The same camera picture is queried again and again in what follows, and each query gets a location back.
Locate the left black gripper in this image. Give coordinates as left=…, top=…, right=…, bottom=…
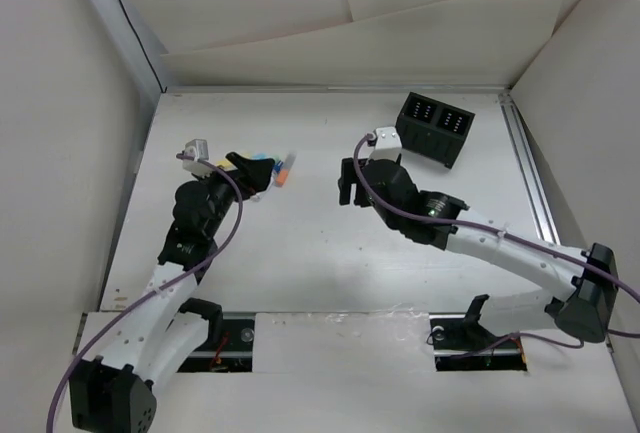
left=191, top=153, right=272, bottom=238

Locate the orange blue-capped highlighter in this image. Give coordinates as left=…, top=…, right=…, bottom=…
left=274, top=151, right=297, bottom=187

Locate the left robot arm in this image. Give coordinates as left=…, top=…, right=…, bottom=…
left=67, top=146, right=275, bottom=432

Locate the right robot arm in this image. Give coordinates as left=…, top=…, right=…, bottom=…
left=338, top=158, right=620, bottom=347

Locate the yellow highlighter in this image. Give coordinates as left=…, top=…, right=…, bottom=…
left=216, top=160, right=235, bottom=171

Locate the black two-compartment organizer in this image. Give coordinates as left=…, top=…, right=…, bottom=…
left=395, top=92, right=475, bottom=169

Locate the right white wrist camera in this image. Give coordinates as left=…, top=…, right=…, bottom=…
left=367, top=127, right=402, bottom=162

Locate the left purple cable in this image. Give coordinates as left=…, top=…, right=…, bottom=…
left=45, top=151, right=246, bottom=433

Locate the purple cable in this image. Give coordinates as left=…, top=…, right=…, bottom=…
left=352, top=133, right=640, bottom=339
left=45, top=151, right=246, bottom=433

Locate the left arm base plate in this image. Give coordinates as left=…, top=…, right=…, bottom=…
left=178, top=313, right=256, bottom=373

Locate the aluminium side rail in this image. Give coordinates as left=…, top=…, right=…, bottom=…
left=498, top=93, right=559, bottom=243

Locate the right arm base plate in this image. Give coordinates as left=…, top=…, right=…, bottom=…
left=426, top=313, right=528, bottom=372

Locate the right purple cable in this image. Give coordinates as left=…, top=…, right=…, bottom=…
left=352, top=133, right=640, bottom=339

